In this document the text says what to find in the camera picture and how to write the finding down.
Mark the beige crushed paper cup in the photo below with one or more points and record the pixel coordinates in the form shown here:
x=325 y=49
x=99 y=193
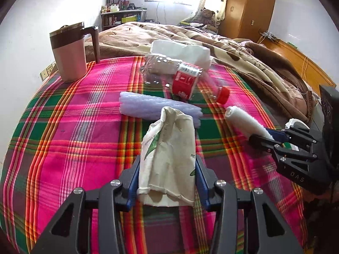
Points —
x=167 y=161

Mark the white tissue pack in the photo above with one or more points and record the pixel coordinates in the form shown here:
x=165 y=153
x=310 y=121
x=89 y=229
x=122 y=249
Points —
x=193 y=54

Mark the white round trash bin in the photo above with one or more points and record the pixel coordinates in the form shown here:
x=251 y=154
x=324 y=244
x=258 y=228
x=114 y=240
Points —
x=298 y=134

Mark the pink plaid tablecloth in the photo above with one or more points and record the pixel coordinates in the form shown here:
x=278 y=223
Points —
x=73 y=135

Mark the wooden wardrobe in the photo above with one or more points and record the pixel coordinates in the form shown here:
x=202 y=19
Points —
x=246 y=19

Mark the white tissue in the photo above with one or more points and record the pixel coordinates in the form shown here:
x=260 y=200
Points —
x=245 y=123

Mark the brown beige fleece blanket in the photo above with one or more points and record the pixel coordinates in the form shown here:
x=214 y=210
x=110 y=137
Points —
x=269 y=74

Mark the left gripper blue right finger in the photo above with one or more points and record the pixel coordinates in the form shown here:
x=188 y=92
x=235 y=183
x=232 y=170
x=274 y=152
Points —
x=204 y=180

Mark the wooden bed headboard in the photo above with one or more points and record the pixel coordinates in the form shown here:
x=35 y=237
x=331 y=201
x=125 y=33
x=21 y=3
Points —
x=311 y=73

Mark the dark cluttered shelf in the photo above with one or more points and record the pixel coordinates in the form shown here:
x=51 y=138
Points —
x=115 y=18

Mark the brown teddy bear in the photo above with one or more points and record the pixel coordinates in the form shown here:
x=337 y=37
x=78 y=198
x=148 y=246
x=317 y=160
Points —
x=207 y=18

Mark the clear plastic bottle red cap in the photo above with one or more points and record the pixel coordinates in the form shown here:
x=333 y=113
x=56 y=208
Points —
x=184 y=80

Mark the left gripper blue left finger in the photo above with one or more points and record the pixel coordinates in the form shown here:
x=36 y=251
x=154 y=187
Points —
x=130 y=183

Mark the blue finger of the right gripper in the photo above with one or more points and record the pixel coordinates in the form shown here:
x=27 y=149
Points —
x=262 y=143
x=279 y=136

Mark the wall power socket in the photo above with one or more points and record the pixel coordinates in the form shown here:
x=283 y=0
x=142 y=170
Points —
x=45 y=73

